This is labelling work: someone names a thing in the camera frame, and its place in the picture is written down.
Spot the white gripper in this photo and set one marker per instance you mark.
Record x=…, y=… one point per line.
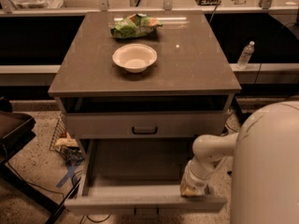
x=195, y=181

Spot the grey drawer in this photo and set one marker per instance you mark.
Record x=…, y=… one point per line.
x=138, y=177
x=117, y=117

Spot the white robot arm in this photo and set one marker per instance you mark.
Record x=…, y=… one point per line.
x=265, y=176

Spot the grey top drawer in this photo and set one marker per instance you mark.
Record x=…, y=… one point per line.
x=117, y=117

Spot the grey drawer cabinet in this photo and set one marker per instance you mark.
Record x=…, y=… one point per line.
x=189, y=60

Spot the black metal leg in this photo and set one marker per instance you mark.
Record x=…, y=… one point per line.
x=61, y=207

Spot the white paper bowl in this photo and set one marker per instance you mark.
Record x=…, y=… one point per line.
x=134, y=58

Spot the clear plastic water bottle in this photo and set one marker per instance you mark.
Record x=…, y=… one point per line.
x=245, y=55

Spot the green chip bag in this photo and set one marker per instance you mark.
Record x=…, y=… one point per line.
x=134, y=26

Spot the black chair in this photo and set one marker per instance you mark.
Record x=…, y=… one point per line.
x=15, y=129

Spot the wire basket with items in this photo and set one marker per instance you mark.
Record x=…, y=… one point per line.
x=63, y=144

